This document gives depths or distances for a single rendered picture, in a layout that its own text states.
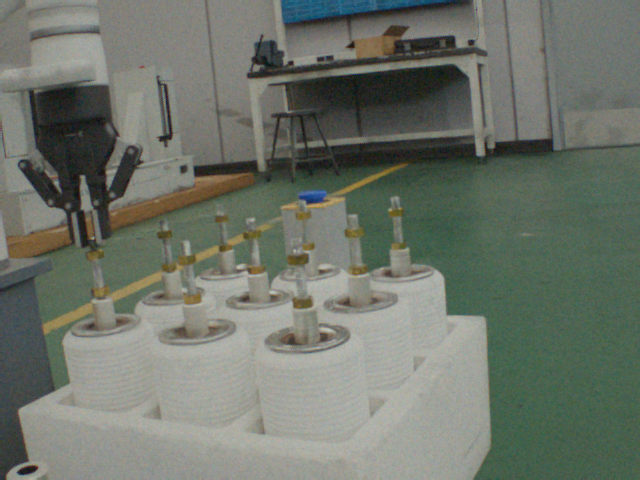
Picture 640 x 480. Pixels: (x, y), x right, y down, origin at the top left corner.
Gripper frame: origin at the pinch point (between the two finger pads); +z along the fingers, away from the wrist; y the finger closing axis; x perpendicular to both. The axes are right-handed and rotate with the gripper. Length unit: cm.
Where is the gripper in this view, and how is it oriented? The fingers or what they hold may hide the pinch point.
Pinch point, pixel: (89, 228)
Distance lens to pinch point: 77.8
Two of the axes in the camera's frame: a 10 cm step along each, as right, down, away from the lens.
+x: -0.1, 1.7, -9.9
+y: -9.9, 1.0, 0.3
